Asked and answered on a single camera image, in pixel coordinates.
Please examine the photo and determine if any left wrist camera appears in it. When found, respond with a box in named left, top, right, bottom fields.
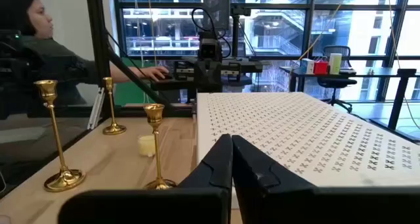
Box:
left=199, top=42, right=221, bottom=60

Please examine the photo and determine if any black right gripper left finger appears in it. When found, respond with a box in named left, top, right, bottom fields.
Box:
left=177, top=133, right=234, bottom=190

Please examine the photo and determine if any white and blue box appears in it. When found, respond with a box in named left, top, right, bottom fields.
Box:
left=301, top=58, right=316, bottom=75

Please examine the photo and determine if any white and green cylinder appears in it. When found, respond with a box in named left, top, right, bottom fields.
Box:
left=329, top=53, right=343, bottom=76

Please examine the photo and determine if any black keyboard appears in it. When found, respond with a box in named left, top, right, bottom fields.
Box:
left=150, top=73, right=198, bottom=92

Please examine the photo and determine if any black monitor with red label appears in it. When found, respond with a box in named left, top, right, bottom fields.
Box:
left=202, top=0, right=232, bottom=31

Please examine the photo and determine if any medium brass candlestick holder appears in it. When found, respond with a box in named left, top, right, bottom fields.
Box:
left=142, top=103, right=178, bottom=190

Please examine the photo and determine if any green panel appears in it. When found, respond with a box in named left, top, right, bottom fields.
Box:
left=114, top=57, right=159, bottom=106

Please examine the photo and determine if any large black-framed window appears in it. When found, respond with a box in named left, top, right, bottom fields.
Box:
left=113, top=0, right=420, bottom=103

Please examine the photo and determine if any person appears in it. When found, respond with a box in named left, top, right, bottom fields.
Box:
left=0, top=0, right=138, bottom=120

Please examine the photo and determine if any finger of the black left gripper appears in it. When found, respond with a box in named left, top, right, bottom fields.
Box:
left=209, top=61, right=223, bottom=93
left=196, top=61, right=211, bottom=93

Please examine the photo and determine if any person's hand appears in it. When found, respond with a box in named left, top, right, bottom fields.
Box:
left=129, top=65, right=170, bottom=83

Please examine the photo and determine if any yellow cable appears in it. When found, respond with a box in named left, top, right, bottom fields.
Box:
left=296, top=0, right=352, bottom=66

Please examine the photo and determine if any black desk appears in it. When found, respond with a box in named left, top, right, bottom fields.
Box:
left=280, top=66, right=420, bottom=130

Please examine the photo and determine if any black monitor post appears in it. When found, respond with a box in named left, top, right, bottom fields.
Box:
left=231, top=6, right=252, bottom=58

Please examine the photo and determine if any black office chair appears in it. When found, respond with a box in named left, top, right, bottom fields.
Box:
left=316, top=45, right=358, bottom=114

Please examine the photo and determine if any tall brass candlestick holder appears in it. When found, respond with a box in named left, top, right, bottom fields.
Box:
left=33, top=79, right=87, bottom=193

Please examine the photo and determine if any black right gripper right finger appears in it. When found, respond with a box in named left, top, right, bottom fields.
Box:
left=232, top=135, right=318, bottom=190

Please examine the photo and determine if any red box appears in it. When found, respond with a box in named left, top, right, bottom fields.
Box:
left=314, top=60, right=329, bottom=76

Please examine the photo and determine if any white perforated metal shelf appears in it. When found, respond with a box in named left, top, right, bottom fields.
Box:
left=196, top=91, right=420, bottom=189

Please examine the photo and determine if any black aluminium rig frame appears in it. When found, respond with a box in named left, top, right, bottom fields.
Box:
left=84, top=0, right=198, bottom=120

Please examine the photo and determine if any white aluminium profile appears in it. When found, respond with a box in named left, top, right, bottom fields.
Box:
left=87, top=87, right=106, bottom=130

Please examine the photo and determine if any black machine with green light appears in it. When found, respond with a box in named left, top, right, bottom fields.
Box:
left=0, top=29, right=45, bottom=120

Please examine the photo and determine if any short brass candlestick holder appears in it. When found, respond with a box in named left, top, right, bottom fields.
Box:
left=102, top=76, right=127, bottom=136

